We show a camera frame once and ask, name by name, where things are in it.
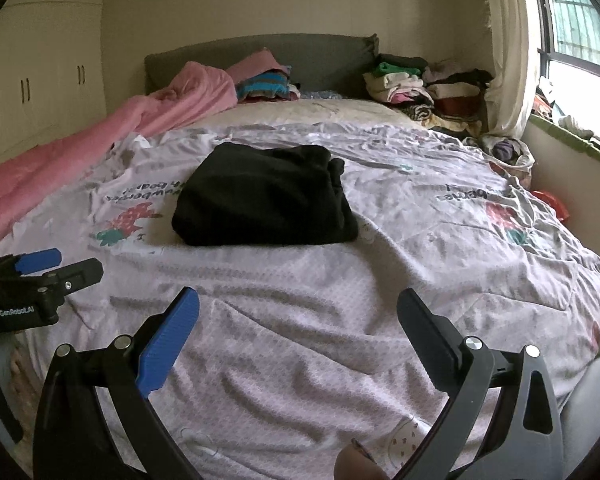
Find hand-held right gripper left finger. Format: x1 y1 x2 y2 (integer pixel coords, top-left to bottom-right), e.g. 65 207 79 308
32 286 203 480

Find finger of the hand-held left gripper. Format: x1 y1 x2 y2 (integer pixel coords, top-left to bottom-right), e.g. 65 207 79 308
0 247 62 281
32 258 104 306

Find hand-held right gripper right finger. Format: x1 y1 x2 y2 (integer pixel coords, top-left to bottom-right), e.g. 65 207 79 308
396 287 565 480

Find black sweater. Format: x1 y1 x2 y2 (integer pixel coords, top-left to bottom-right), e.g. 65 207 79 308
171 142 359 247

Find plastic bag of clothes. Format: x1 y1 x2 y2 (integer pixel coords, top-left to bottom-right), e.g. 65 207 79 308
480 132 536 188

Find striped folded clothes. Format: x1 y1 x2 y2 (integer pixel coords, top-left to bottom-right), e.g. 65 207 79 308
236 71 301 104

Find clothes on window sill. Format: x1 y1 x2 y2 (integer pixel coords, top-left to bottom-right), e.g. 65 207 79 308
532 77 600 153

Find pile of folded clothes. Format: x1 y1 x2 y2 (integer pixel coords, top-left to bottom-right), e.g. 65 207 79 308
362 53 496 136

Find person's right hand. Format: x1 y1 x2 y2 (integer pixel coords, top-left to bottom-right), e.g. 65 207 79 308
334 437 388 480

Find beige fluffy blanket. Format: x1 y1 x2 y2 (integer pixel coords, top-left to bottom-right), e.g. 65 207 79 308
7 335 56 411

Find pink quilt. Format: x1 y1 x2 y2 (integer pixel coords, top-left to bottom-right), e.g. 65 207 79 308
0 49 292 256

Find light grey cloth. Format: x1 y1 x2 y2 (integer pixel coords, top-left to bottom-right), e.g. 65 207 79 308
557 355 600 461

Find white printed bed sheet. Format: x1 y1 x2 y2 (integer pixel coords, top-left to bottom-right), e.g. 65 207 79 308
0 122 600 480

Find red plastic bag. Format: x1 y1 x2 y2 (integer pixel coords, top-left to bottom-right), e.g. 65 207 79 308
532 189 573 221

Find white wardrobe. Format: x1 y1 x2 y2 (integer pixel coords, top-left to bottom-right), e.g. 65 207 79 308
0 0 108 171

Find green window sill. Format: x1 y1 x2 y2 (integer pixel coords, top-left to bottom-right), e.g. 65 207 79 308
527 112 600 176

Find cream bed sheet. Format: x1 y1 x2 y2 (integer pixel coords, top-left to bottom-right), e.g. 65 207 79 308
210 97 421 128

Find grey headboard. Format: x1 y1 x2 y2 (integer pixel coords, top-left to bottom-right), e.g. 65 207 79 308
144 33 379 98

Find white curtain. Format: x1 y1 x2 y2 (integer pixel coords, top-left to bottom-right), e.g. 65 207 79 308
481 0 543 138

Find window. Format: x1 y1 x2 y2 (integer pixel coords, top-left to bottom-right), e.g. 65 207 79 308
527 0 600 146

